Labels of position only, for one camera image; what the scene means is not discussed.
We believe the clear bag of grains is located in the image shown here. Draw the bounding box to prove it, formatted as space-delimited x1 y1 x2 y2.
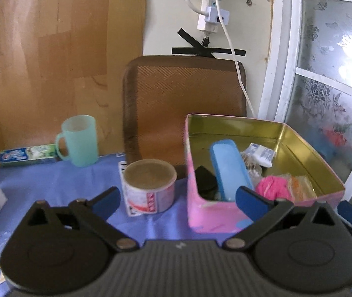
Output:
285 174 317 202

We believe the white framed frosted window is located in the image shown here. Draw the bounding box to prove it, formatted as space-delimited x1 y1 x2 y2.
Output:
258 0 352 202

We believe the teal plastic mug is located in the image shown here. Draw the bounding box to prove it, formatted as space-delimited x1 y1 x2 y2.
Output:
54 115 99 167

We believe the pink fuzzy soft toy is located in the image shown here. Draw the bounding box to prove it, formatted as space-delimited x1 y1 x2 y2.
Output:
255 176 293 201

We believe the blue patterned tablecloth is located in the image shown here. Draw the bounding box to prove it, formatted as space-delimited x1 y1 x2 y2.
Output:
0 153 229 296

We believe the pink macaron biscuit tin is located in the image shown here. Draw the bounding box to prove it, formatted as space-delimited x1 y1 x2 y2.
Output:
185 114 345 233

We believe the small paper-labelled tin can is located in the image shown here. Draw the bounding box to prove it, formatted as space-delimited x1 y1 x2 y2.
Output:
122 159 177 215

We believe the green blue toothpaste box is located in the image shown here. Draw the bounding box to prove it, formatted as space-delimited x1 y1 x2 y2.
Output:
0 144 58 166

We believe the white printed sachet pack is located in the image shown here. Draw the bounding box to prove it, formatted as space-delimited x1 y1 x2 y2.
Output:
244 143 276 168

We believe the white power cable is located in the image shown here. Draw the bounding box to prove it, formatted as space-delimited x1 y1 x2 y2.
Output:
214 0 257 118

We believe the blue plastic case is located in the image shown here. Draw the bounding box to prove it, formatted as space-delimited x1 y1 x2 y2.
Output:
210 139 253 202

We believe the small black object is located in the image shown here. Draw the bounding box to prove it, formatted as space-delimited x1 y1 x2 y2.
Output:
195 166 218 200

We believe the brown woven tray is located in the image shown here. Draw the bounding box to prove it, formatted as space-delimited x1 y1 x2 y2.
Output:
122 56 247 178

